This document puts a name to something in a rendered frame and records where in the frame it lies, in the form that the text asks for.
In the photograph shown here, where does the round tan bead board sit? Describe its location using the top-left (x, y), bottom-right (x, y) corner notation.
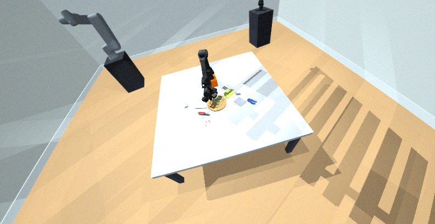
top-left (207, 96), bottom-right (227, 111)

